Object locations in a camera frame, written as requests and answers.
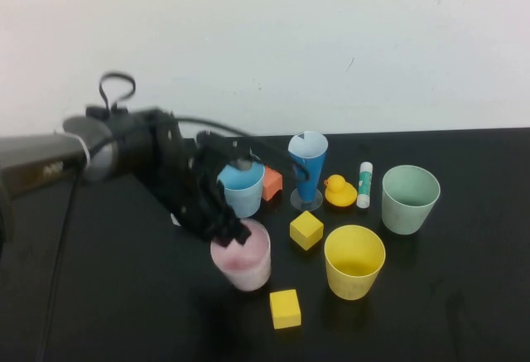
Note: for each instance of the yellow cube block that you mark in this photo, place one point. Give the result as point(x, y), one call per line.
point(306, 230)
point(285, 309)

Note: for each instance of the yellow rubber duck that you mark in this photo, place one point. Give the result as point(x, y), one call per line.
point(340, 194)

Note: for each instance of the light blue plastic cup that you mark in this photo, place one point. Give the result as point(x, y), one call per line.
point(246, 202)

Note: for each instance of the white cube block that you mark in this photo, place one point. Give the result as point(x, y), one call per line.
point(175, 220)

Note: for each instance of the orange arch block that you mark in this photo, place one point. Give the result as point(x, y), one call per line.
point(274, 181)

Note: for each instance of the white green glue stick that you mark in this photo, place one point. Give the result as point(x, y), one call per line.
point(364, 186)

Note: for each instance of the green plastic cup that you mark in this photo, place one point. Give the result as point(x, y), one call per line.
point(403, 219)

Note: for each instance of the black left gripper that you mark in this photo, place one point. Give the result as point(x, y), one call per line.
point(182, 180)

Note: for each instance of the yellow plastic cup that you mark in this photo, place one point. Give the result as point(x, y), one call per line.
point(352, 283)

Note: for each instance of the blue paper cone cup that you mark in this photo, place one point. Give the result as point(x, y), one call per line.
point(308, 190)

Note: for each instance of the pink plastic cup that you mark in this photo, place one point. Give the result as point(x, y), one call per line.
point(248, 268)

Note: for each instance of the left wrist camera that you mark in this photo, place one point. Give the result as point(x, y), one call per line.
point(232, 148)

